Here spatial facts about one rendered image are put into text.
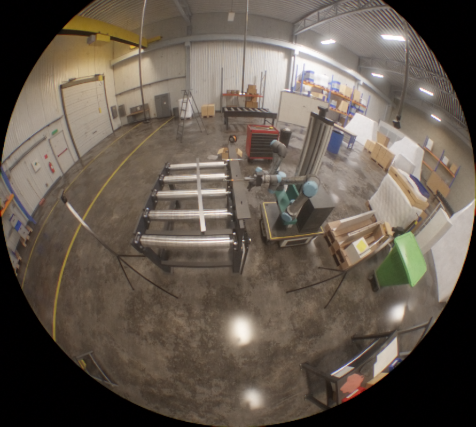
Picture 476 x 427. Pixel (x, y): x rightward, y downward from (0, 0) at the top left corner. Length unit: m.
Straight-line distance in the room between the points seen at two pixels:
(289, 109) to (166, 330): 6.46
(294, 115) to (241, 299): 5.59
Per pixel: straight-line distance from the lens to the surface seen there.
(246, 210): 0.98
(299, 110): 5.70
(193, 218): 1.34
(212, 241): 1.14
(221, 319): 1.92
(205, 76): 11.24
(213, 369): 2.11
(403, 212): 3.43
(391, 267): 2.58
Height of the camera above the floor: 1.91
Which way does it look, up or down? 41 degrees down
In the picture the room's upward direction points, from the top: 3 degrees clockwise
